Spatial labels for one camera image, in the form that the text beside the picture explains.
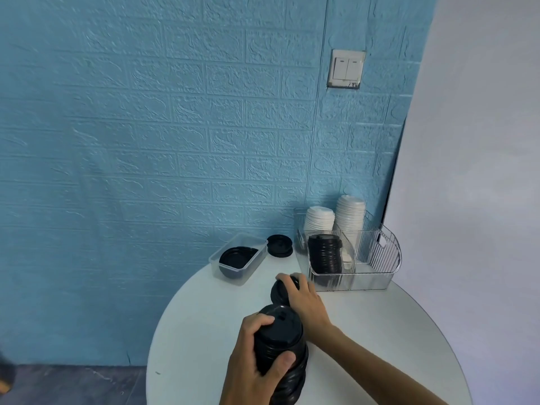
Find person's right forearm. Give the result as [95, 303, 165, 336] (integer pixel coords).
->
[310, 325, 449, 405]

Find black lids in container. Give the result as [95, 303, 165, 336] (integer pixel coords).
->
[219, 246, 260, 279]

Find short stack of white lids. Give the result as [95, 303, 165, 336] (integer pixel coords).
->
[303, 206, 336, 246]

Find white wall light switch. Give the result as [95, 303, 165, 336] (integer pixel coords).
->
[327, 49, 367, 90]

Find person's right hand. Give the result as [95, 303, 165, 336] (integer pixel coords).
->
[275, 273, 335, 343]

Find basket stack of black lids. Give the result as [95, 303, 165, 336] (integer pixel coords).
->
[307, 234, 343, 287]

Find tall stack of white lids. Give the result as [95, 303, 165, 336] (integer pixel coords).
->
[334, 195, 366, 263]

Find clear ribbed organizer basket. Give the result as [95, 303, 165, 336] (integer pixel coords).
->
[294, 207, 402, 292]

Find black cup lid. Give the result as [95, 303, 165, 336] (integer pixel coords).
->
[270, 276, 301, 308]
[267, 234, 294, 258]

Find person's left hand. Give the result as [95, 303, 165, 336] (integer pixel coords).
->
[219, 313, 297, 405]

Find clear plastic food container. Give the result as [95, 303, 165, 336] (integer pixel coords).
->
[208, 233, 269, 287]

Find dark object with orange patch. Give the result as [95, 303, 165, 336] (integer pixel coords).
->
[0, 351, 18, 395]

